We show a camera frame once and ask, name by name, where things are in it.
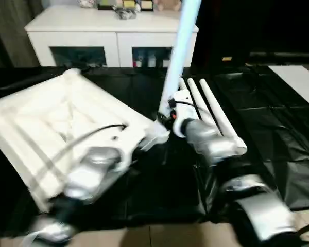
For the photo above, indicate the white plastic table top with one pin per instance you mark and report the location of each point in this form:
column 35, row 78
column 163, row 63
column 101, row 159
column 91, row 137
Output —
column 54, row 115

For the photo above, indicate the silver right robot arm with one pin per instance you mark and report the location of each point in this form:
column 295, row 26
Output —
column 247, row 193

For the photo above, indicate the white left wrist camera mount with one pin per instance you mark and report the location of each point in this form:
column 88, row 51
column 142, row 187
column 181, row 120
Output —
column 128, row 149

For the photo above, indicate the black low cabinet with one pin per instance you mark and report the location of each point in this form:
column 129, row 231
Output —
column 260, row 28

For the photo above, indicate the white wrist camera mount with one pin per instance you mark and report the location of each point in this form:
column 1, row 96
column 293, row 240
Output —
column 182, row 103
column 128, row 149

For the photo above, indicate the red and white container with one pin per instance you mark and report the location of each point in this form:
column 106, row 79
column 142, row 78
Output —
column 137, row 61

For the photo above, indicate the white sideboard cabinet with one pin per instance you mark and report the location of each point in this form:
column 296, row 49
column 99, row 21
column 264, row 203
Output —
column 92, row 25

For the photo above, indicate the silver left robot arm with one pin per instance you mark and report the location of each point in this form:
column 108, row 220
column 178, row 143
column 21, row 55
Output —
column 92, row 164

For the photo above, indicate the white flat board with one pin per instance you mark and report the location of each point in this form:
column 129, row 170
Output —
column 296, row 85

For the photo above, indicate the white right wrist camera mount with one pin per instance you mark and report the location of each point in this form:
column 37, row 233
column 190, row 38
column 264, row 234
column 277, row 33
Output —
column 182, row 103

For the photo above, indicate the small yellow label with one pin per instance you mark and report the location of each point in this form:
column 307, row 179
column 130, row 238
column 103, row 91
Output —
column 227, row 59

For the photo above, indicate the beige plush toy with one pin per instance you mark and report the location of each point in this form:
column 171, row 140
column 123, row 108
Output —
column 167, row 4

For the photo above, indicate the dark frame with yellow cards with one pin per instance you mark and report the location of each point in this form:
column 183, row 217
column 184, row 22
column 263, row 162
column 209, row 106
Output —
column 126, row 3

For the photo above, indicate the bag of black items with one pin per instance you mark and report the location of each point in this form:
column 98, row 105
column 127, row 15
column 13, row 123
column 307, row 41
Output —
column 125, row 13

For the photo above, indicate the dark grey curtain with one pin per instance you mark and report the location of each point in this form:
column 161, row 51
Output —
column 10, row 33

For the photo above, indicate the black plastic mat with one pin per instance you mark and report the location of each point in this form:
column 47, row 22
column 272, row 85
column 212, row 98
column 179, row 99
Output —
column 273, row 154

